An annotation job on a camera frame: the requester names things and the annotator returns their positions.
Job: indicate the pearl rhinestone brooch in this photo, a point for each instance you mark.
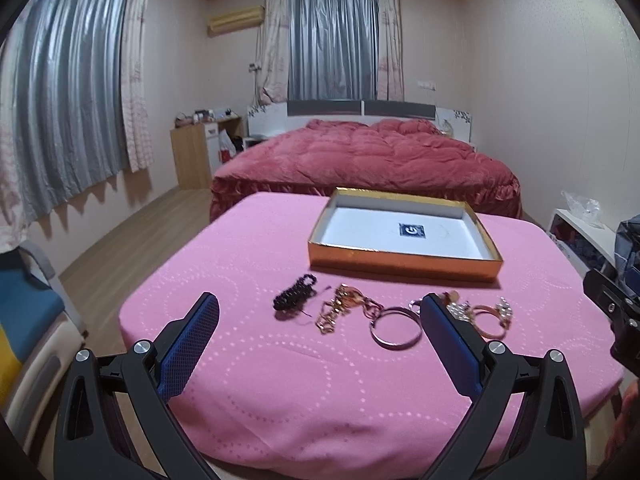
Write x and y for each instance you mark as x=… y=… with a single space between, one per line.
x=459 y=310

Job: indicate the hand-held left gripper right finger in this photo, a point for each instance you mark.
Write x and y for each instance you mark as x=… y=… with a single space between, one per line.
x=450 y=342

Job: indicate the wooden desk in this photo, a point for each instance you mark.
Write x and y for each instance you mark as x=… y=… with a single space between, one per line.
x=192 y=157

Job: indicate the person's right forearm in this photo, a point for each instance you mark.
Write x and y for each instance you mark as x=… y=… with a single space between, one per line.
x=631 y=417

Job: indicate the pink dotted tablecloth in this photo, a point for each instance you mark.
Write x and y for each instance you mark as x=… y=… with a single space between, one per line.
x=280 y=390

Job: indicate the black square sticker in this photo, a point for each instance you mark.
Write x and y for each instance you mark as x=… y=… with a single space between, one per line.
x=413 y=231

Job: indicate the white cabinet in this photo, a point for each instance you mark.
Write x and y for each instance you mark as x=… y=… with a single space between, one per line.
x=582 y=240

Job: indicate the bed with red duvet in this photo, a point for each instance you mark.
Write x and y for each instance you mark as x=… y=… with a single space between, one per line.
x=360 y=160

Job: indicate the white bed headboard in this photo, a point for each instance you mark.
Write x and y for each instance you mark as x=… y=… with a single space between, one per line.
x=270 y=122

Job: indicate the pink floral curtain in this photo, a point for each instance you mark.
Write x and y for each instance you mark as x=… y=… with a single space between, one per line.
x=137 y=70

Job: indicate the clear plastic bag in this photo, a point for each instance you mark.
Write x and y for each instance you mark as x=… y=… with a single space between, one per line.
x=582 y=207

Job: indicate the white floral curtain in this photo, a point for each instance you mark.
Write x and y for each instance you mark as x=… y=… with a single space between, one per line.
x=274 y=45
x=390 y=40

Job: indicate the gold rhinestone bangle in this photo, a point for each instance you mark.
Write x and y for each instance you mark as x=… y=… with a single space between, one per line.
x=502 y=310

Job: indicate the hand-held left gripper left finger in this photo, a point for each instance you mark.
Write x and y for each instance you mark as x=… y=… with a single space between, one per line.
x=189 y=347

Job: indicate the beige air conditioner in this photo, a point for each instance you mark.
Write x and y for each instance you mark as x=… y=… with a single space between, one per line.
x=235 y=20

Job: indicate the blue cushioned chair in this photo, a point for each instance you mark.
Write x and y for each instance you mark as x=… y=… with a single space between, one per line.
x=25 y=310

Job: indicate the clutter on desk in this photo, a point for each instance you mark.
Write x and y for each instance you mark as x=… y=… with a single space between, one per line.
x=200 y=116

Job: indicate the grey window curtain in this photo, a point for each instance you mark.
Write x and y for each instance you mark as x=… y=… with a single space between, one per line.
x=332 y=40

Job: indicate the dark patterned bag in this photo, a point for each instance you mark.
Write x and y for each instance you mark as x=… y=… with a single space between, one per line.
x=629 y=242

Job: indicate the red and white bag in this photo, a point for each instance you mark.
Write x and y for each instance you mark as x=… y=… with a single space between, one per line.
x=226 y=147

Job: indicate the large grey curtain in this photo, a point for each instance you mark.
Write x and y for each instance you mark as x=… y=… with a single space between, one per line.
x=60 y=90

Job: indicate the gold cardboard box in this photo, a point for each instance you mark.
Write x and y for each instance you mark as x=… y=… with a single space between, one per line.
x=400 y=260

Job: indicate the white wall switch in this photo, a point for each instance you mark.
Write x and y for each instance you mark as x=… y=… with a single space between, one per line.
x=425 y=84

